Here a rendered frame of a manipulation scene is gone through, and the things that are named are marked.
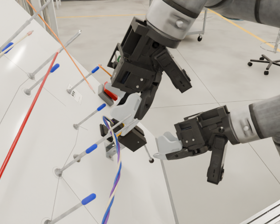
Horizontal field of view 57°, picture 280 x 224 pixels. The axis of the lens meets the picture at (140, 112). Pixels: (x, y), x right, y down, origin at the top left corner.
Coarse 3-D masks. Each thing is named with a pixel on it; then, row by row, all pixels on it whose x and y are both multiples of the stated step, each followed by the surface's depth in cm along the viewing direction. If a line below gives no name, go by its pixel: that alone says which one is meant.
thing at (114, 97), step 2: (106, 82) 79; (104, 84) 79; (104, 86) 78; (104, 88) 76; (104, 90) 76; (106, 90) 76; (104, 92) 77; (106, 92) 76; (108, 92) 76; (110, 92) 76; (106, 94) 78; (108, 94) 77; (110, 94) 77; (112, 94) 77; (114, 94) 78; (110, 96) 77; (112, 96) 77; (114, 96) 77; (116, 96) 78; (112, 98) 77; (114, 98) 78; (116, 98) 78; (114, 100) 78
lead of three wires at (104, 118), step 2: (102, 116) 51; (104, 116) 51; (106, 116) 53; (102, 118) 50; (104, 118) 50; (106, 118) 53; (108, 118) 54; (104, 120) 48; (106, 120) 48; (108, 120) 54; (110, 120) 54; (112, 120) 55; (104, 122) 48; (106, 122) 48; (110, 122) 55; (112, 122) 55; (114, 122) 55; (106, 124) 48; (108, 124) 48; (106, 126) 48; (108, 126) 47; (110, 126) 47; (108, 128) 47
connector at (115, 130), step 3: (114, 120) 55; (117, 120) 55; (111, 123) 56; (114, 123) 55; (111, 126) 55; (117, 126) 54; (120, 126) 54; (114, 129) 54; (117, 129) 55; (114, 132) 55; (120, 135) 56
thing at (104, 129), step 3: (102, 126) 65; (105, 126) 65; (102, 129) 64; (105, 129) 64; (102, 132) 63; (105, 132) 63; (102, 135) 62; (105, 135) 63; (108, 138) 64; (111, 138) 64; (111, 141) 65
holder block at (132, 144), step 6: (132, 132) 55; (138, 132) 58; (120, 138) 56; (126, 138) 56; (132, 138) 56; (138, 138) 57; (144, 138) 59; (126, 144) 57; (132, 144) 58; (138, 144) 58; (144, 144) 59; (132, 150) 59
